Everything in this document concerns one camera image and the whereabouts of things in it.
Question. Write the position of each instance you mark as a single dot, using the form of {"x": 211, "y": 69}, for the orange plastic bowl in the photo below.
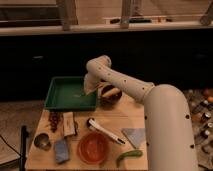
{"x": 93, "y": 148}

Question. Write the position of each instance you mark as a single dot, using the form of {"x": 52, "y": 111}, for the yellow corn cob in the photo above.
{"x": 111, "y": 92}

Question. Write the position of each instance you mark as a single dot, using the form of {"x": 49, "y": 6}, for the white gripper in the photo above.
{"x": 91, "y": 83}

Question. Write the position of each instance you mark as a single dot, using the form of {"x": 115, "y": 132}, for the silver metal fork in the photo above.
{"x": 101, "y": 85}

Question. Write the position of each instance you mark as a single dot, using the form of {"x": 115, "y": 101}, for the black pole stand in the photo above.
{"x": 24, "y": 136}

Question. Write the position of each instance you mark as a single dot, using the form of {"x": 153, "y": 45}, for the grey triangular cloth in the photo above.
{"x": 136, "y": 136}

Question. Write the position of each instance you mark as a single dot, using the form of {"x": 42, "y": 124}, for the green plastic tray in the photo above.
{"x": 67, "y": 94}

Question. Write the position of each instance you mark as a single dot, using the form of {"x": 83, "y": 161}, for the green chili pepper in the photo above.
{"x": 132, "y": 153}

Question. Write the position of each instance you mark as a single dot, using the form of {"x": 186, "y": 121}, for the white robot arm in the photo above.
{"x": 169, "y": 133}

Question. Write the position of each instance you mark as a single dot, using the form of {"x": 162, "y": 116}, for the blue sponge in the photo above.
{"x": 61, "y": 151}

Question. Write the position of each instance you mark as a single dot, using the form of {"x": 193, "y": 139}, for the white rectangular box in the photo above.
{"x": 68, "y": 124}

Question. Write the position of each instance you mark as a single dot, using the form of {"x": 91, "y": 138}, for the dark red grape bunch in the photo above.
{"x": 54, "y": 119}

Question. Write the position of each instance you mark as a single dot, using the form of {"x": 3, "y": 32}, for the dark brown bowl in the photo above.
{"x": 112, "y": 99}

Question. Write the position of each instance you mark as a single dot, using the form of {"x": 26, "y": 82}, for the silver metal cup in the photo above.
{"x": 42, "y": 141}

